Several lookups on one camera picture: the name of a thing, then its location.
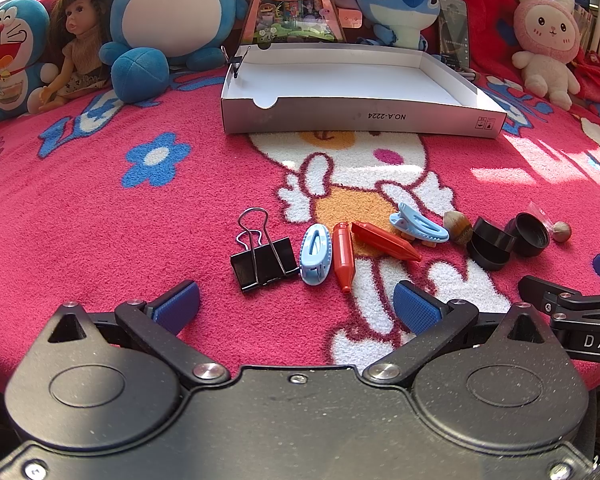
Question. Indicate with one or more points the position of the small black binder clip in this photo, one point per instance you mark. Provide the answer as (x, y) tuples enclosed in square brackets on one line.
[(234, 61)]

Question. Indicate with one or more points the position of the light blue oval hair clip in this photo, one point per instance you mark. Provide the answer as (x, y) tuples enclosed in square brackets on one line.
[(315, 256)]

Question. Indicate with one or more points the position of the black smartphone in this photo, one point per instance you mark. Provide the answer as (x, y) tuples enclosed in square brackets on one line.
[(453, 34)]

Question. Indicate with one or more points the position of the pink triangular diorama house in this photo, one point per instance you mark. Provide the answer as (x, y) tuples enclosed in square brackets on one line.
[(271, 21)]

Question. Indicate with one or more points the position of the white cardboard box tray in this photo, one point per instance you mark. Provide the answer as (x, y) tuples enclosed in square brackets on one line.
[(356, 87)]

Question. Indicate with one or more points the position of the red cartoon blanket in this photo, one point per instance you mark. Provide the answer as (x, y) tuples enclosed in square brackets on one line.
[(102, 202)]

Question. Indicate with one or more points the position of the blue round mouse plush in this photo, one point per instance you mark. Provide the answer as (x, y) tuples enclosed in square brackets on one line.
[(149, 38)]

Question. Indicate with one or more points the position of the pink bunny plush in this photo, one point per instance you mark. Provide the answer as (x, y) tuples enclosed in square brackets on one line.
[(549, 38)]

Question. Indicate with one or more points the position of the large black binder clip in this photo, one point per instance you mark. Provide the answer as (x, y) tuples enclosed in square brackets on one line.
[(263, 261)]

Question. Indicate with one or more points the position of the red plastic clip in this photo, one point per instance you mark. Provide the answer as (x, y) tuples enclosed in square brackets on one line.
[(384, 241), (343, 261)]

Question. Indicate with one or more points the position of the brown acorn nut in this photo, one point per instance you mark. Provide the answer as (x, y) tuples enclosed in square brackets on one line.
[(458, 226)]

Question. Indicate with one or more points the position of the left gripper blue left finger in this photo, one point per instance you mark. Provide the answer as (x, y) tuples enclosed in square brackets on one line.
[(154, 326)]

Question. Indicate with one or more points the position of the clear plastic half sphere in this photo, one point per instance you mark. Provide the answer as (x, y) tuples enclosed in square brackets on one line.
[(541, 215)]

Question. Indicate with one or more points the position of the blue Stitch plush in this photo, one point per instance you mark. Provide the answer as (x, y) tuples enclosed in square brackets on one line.
[(396, 23)]

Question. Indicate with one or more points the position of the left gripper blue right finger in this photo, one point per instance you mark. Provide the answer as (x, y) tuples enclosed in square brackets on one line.
[(438, 329)]

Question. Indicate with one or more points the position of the brown haired doll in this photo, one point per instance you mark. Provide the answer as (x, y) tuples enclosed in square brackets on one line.
[(78, 30)]

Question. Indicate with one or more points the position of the black round cap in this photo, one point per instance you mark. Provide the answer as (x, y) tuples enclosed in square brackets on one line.
[(489, 246), (530, 233)]

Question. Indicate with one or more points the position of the light blue duckbill hair clip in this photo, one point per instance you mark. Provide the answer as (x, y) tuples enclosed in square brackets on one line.
[(414, 226)]

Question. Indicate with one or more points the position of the Doraemon plush toy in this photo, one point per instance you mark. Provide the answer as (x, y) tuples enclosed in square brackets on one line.
[(24, 27)]

